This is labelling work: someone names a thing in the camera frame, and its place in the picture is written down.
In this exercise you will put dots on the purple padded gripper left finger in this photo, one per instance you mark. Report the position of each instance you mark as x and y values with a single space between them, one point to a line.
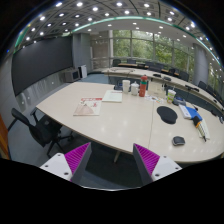
69 166

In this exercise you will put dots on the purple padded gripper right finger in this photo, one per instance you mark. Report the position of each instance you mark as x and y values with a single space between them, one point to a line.
151 166

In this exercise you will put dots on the black computer mouse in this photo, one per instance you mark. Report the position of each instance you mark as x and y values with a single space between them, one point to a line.
178 140

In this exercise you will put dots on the black round mouse pad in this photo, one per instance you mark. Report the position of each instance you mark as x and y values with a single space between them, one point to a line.
167 114

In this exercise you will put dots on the black office chair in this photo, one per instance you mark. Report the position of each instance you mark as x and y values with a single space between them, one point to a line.
45 131

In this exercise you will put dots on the red and white booklet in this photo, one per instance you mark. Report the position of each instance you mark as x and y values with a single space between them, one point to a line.
88 106

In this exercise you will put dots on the blue book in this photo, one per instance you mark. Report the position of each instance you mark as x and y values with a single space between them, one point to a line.
190 113

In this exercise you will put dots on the green and white cup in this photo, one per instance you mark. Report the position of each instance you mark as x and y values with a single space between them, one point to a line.
170 96

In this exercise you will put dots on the white paper sheet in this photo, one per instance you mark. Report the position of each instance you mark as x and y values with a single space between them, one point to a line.
112 96

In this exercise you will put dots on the white lidded cup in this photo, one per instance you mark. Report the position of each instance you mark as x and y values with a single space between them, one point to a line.
134 88

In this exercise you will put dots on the red water bottle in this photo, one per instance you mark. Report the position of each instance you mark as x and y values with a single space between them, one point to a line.
143 85

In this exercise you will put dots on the white paper cup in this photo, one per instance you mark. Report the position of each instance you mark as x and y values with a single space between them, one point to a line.
126 85

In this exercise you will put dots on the grey box cabinet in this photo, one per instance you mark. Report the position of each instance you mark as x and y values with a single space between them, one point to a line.
71 76

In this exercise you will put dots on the large dark wall screen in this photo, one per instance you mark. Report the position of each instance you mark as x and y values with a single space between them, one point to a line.
39 60

